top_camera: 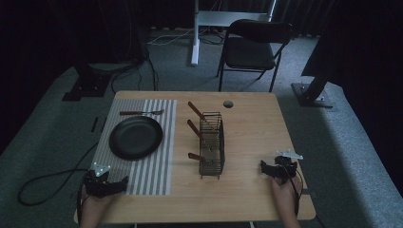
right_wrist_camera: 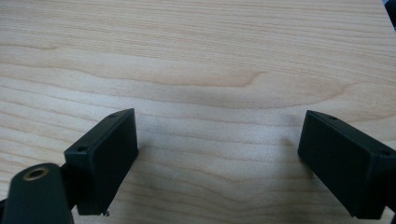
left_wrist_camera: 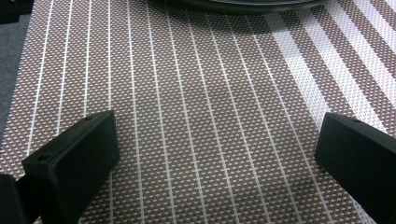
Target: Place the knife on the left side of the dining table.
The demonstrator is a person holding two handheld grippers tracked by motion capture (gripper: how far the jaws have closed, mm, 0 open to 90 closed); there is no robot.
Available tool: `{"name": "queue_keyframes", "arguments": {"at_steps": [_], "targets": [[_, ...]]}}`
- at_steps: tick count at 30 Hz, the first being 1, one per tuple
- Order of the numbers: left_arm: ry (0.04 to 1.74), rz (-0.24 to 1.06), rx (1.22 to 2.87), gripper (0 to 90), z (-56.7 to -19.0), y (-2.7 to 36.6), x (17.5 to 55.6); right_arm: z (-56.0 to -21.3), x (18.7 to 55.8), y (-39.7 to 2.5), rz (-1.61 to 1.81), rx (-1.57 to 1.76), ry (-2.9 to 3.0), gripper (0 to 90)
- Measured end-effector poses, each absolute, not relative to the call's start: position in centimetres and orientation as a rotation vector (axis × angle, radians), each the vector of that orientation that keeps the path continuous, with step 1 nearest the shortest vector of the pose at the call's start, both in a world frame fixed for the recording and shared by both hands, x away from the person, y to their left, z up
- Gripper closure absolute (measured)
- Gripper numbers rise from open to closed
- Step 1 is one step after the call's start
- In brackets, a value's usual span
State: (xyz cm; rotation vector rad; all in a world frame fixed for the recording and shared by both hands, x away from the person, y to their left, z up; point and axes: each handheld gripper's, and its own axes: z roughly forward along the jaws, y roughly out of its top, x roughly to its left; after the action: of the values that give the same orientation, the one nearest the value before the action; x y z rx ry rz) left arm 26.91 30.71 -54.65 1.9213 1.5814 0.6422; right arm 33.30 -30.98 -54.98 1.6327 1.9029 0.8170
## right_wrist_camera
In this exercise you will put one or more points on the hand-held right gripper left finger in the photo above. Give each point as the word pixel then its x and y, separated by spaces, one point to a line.
pixel 104 161

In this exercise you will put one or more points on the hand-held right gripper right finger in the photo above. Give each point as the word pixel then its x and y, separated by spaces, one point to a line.
pixel 342 161

